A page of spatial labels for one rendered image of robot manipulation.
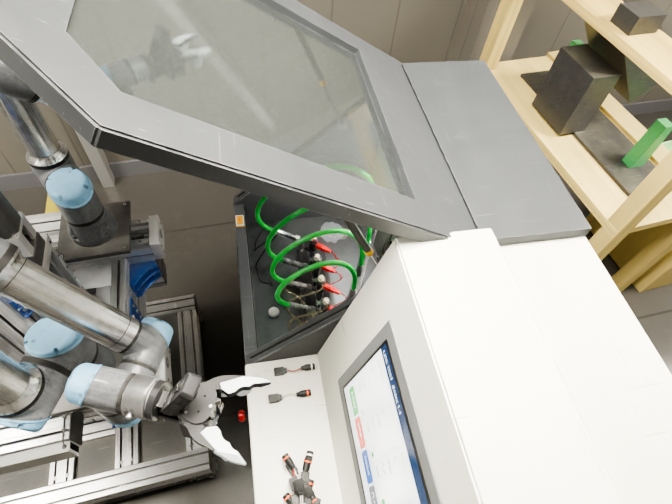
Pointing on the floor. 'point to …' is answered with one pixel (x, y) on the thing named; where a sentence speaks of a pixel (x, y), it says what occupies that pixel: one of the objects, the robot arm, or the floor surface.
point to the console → (469, 378)
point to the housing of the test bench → (555, 272)
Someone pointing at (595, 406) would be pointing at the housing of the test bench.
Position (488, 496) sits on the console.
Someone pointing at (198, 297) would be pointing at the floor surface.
